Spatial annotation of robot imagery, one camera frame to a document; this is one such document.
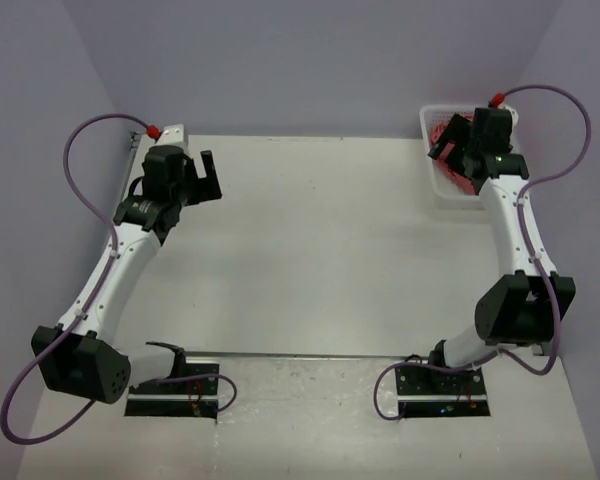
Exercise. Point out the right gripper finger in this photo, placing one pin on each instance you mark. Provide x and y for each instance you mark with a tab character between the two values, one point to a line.
453	160
456	133

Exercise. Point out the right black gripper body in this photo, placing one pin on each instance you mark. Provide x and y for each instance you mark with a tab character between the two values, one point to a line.
471	150

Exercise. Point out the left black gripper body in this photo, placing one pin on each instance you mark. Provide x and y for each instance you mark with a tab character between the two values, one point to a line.
184	189

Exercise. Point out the red t shirt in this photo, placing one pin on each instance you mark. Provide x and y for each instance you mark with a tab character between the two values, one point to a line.
463	184

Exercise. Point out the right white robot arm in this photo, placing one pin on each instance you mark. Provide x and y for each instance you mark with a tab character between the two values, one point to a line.
526	304

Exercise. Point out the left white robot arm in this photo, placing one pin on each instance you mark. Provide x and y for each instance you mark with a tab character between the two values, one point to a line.
77	355

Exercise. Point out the white plastic basket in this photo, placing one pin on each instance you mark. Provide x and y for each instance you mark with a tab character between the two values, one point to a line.
442	175

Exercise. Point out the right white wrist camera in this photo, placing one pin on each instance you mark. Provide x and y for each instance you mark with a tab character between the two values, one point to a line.
513	113

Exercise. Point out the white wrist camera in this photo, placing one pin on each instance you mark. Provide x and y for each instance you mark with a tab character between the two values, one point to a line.
513	113
173	135

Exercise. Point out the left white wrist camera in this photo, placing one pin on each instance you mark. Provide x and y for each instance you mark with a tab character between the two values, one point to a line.
173	135

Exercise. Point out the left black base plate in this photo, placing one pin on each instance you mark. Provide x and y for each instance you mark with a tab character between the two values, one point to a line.
191	399

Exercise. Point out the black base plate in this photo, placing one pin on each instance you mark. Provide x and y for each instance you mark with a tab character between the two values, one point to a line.
427	394
191	399

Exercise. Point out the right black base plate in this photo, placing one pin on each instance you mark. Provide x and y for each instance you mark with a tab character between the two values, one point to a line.
427	394

